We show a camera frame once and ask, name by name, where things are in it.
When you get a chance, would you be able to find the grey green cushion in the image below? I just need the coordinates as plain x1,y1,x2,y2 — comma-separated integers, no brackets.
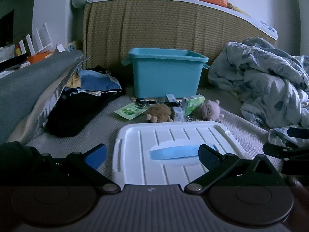
0,49,91,145

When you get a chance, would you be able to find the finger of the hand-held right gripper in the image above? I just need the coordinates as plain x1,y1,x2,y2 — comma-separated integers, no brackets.
287,127,309,139
263,142,309,175

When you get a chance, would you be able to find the green wipe packet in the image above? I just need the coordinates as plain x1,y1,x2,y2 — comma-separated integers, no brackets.
113,102,148,120

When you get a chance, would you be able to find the blue floral quilt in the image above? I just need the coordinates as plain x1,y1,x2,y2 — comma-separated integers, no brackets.
208,37,309,148

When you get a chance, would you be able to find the orange box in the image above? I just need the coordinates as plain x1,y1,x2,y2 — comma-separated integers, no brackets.
26,51,53,64

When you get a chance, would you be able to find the small white medicine box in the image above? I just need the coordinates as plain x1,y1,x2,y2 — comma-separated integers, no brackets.
172,106,184,122

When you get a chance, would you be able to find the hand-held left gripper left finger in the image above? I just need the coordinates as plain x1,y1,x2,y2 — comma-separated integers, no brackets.
22,143,121,195

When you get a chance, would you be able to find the brown plush toy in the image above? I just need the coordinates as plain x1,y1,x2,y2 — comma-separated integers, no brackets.
145,103,174,123

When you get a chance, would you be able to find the yellow fabric item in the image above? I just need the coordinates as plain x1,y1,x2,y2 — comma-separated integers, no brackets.
227,2,251,15

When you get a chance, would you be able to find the white bin lid blue handle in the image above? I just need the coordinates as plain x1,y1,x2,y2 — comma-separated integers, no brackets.
112,122,249,186

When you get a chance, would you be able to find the yellow cloth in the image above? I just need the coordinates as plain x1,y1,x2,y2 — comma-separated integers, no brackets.
66,74,81,89

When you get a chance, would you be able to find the teal plastic storage bin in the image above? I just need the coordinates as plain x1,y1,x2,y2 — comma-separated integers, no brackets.
122,48,210,99

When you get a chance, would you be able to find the black plush with white rings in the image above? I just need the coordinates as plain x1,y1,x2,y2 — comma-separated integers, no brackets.
86,65,111,76

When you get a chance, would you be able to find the white power strip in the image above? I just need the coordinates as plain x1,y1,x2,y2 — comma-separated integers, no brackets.
68,41,83,52

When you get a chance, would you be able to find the upright mattress with woven face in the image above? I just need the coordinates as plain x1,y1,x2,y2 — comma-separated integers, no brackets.
83,0,278,71

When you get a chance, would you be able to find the pink plush toy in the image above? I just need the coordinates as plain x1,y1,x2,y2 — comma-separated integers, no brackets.
201,100,222,122

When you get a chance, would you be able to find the white router with antennas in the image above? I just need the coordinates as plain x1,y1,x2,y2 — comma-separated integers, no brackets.
19,22,53,56

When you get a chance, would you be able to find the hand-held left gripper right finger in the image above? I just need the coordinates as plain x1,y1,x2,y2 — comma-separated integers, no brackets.
185,144,289,195

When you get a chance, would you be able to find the white plastic bag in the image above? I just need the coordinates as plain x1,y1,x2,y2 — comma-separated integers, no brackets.
0,45,16,62

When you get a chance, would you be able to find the green tissue box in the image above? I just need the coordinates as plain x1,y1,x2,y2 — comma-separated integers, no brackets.
181,94,205,117

